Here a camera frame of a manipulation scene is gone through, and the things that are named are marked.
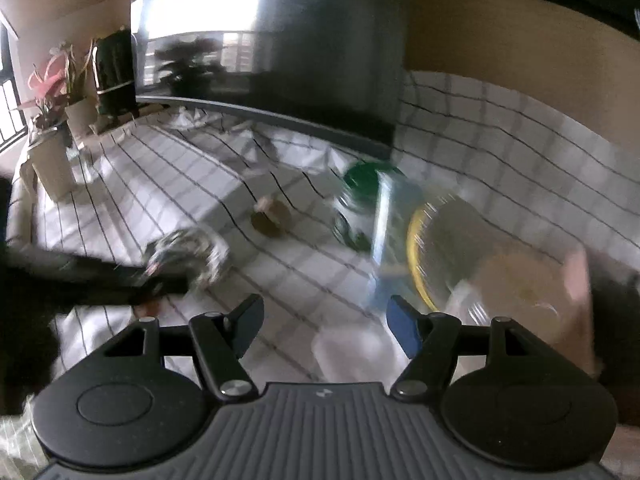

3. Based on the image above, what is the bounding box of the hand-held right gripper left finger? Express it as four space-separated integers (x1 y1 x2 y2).
102 294 266 404

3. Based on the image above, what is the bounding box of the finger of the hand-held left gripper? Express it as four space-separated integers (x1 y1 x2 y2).
129 269 192 307

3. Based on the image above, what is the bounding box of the white checkered cloth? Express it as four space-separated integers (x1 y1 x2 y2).
0 70 640 480

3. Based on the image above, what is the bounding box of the dark tall object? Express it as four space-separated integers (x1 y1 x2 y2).
93 26 140 119

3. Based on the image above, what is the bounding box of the pink cardboard box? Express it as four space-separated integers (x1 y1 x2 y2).
445 244 603 378

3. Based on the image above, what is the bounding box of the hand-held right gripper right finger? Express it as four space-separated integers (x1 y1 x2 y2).
387 295 556 403

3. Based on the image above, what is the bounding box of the small brown plush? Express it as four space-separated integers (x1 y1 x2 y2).
249 196 292 238

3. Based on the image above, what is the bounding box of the barred window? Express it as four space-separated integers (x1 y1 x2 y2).
0 22 28 148

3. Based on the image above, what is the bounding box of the yellow sequined round cushion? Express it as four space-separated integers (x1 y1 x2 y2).
406 194 496 313

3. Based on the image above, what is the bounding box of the green plant in white pot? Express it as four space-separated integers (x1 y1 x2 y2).
50 39 99 139

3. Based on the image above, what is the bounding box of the black flat television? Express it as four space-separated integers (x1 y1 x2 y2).
131 0 407 162

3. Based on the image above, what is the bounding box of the person's left forearm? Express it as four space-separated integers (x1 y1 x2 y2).
0 174 63 417

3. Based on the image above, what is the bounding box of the pink-leaf plant in white pot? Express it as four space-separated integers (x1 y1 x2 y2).
16 42 77 204

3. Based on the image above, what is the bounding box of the green white can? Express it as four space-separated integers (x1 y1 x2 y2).
332 161 402 252

